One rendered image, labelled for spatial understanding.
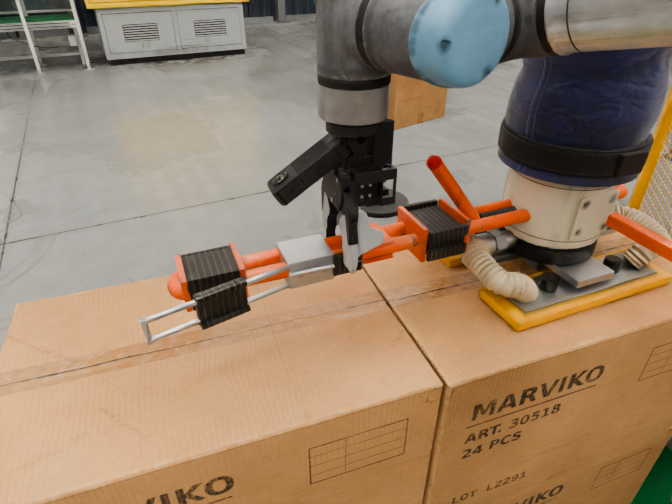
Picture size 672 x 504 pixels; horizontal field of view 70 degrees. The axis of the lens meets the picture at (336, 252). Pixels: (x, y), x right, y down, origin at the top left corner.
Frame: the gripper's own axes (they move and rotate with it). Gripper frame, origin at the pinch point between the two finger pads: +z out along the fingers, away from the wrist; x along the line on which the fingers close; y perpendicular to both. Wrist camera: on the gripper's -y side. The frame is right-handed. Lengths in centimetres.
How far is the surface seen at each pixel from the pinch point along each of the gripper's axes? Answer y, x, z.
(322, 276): -3.4, -2.8, 1.6
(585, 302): 38.6, -12.9, 10.8
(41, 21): -135, 710, 43
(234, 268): -15.6, -2.5, -2.6
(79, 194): -81, 287, 106
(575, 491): 50, -18, 64
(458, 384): 11.0, -18.7, 13.2
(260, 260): -11.4, 1.2, -0.6
